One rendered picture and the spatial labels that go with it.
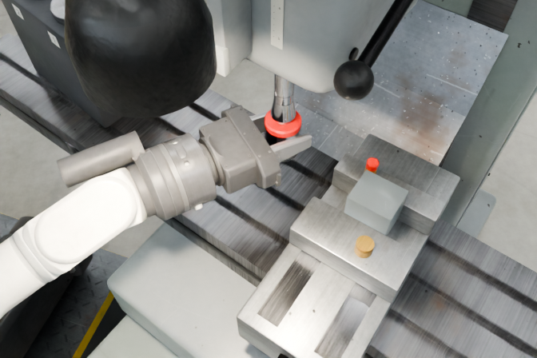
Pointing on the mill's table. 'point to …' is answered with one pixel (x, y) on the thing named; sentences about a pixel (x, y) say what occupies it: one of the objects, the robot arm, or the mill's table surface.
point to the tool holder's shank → (283, 101)
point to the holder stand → (47, 26)
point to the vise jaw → (383, 251)
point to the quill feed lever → (380, 37)
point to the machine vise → (316, 319)
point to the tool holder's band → (282, 126)
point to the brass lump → (363, 246)
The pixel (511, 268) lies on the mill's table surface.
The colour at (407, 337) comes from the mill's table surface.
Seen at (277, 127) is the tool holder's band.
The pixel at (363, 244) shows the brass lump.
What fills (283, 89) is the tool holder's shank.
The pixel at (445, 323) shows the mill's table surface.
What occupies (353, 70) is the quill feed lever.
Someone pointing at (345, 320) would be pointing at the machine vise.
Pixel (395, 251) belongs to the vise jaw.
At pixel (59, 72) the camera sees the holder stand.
